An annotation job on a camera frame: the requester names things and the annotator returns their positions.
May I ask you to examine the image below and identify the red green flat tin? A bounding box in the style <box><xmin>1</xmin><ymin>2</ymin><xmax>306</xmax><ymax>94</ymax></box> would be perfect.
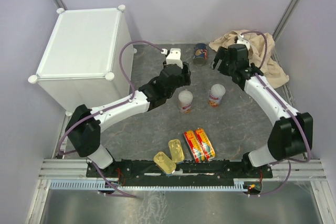
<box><xmin>194</xmin><ymin>128</ymin><xmax>216</xmax><ymax>161</ymax></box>

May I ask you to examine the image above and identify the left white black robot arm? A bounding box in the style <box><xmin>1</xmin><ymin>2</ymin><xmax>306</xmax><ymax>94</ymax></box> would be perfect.
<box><xmin>65</xmin><ymin>62</ymin><xmax>191</xmax><ymax>177</ymax></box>

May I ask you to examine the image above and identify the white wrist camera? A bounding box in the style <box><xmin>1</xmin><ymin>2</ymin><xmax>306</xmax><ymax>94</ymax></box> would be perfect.
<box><xmin>161</xmin><ymin>48</ymin><xmax>183</xmax><ymax>69</ymax></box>
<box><xmin>235</xmin><ymin>33</ymin><xmax>250</xmax><ymax>50</ymax></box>

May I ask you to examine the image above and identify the gold tin lower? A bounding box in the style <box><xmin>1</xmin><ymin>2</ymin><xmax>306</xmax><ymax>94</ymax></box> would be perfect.
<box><xmin>153</xmin><ymin>152</ymin><xmax>176</xmax><ymax>176</ymax></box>

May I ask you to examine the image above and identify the white plastic cube cabinet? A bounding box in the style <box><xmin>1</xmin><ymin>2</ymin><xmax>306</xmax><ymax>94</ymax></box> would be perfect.
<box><xmin>28</xmin><ymin>5</ymin><xmax>136</xmax><ymax>116</ymax></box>

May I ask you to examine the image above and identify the gold tin upper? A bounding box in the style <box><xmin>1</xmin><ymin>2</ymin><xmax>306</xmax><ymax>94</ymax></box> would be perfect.
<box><xmin>168</xmin><ymin>139</ymin><xmax>185</xmax><ymax>164</ymax></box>

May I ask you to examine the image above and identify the red white tall can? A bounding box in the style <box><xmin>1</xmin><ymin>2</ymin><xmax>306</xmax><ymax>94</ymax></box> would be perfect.
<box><xmin>178</xmin><ymin>90</ymin><xmax>193</xmax><ymax>113</ymax></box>

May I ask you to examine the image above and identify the red yellow flat tin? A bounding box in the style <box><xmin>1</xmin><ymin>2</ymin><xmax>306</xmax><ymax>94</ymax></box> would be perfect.
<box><xmin>183</xmin><ymin>130</ymin><xmax>205</xmax><ymax>163</ymax></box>

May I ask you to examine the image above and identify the dark blue food can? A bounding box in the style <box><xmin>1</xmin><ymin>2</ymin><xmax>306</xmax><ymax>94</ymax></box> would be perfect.
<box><xmin>193</xmin><ymin>43</ymin><xmax>208</xmax><ymax>66</ymax></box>

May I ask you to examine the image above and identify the orange label white-lid can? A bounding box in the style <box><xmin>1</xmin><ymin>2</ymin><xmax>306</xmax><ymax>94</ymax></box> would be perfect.
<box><xmin>208</xmin><ymin>84</ymin><xmax>226</xmax><ymax>108</ymax></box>

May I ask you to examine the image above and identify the beige crumpled cloth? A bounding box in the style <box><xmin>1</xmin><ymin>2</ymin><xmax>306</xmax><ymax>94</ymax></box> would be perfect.
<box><xmin>209</xmin><ymin>30</ymin><xmax>289</xmax><ymax>89</ymax></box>

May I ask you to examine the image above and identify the purple cable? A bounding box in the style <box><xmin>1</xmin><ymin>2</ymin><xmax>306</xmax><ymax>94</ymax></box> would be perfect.
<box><xmin>57</xmin><ymin>40</ymin><xmax>165</xmax><ymax>198</ymax></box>
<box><xmin>240</xmin><ymin>30</ymin><xmax>312</xmax><ymax>197</ymax></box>

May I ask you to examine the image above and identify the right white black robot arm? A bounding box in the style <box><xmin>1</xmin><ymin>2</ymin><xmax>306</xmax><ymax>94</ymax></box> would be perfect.
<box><xmin>211</xmin><ymin>44</ymin><xmax>313</xmax><ymax>177</ymax></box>

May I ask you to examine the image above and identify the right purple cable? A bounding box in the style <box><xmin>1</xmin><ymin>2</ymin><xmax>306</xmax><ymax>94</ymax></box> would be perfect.
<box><xmin>240</xmin><ymin>30</ymin><xmax>312</xmax><ymax>197</ymax></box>

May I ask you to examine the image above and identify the gold tin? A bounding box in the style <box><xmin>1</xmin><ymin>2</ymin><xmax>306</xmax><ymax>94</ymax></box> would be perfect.
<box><xmin>168</xmin><ymin>139</ymin><xmax>185</xmax><ymax>164</ymax></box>
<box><xmin>153</xmin><ymin>152</ymin><xmax>176</xmax><ymax>176</ymax></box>

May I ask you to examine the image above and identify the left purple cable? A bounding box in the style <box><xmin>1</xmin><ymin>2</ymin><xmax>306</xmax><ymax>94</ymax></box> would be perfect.
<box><xmin>57</xmin><ymin>40</ymin><xmax>165</xmax><ymax>198</ymax></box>

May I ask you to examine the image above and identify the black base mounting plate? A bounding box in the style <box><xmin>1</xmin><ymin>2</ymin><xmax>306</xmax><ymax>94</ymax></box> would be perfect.
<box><xmin>101</xmin><ymin>159</ymin><xmax>273</xmax><ymax>182</ymax></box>

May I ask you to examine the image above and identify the aluminium frame rail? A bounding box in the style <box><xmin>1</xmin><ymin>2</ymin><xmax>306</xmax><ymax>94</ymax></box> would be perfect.
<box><xmin>38</xmin><ymin>159</ymin><xmax>327</xmax><ymax>182</ymax></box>

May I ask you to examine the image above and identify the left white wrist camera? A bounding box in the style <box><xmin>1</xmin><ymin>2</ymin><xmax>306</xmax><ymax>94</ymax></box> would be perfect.
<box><xmin>161</xmin><ymin>48</ymin><xmax>183</xmax><ymax>69</ymax></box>

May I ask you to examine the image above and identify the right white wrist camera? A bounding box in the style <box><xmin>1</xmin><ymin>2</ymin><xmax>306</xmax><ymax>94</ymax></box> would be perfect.
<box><xmin>235</xmin><ymin>33</ymin><xmax>250</xmax><ymax>50</ymax></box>

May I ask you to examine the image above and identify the light blue cable duct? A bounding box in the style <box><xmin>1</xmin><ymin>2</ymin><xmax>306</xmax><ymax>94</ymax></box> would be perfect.
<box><xmin>49</xmin><ymin>178</ymin><xmax>249</xmax><ymax>190</ymax></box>

